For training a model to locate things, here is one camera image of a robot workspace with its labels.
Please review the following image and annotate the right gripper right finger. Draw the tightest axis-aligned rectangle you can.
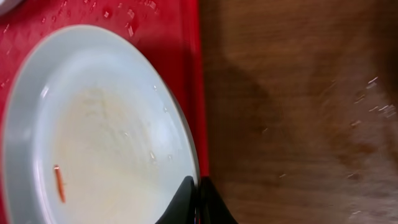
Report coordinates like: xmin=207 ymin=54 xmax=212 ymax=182
xmin=198 ymin=177 xmax=238 ymax=224

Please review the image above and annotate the red plastic tray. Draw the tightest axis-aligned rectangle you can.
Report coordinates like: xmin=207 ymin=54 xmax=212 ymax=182
xmin=1 ymin=1 xmax=197 ymax=223

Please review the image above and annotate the white plate top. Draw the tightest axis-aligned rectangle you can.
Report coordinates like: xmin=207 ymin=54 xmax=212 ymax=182
xmin=0 ymin=0 xmax=22 ymax=16

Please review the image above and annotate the white plate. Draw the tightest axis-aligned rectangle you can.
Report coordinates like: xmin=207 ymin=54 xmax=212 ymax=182
xmin=0 ymin=0 xmax=22 ymax=16
xmin=1 ymin=25 xmax=199 ymax=223

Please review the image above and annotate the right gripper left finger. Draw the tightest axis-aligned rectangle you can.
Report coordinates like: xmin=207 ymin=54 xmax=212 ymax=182
xmin=155 ymin=176 xmax=197 ymax=224

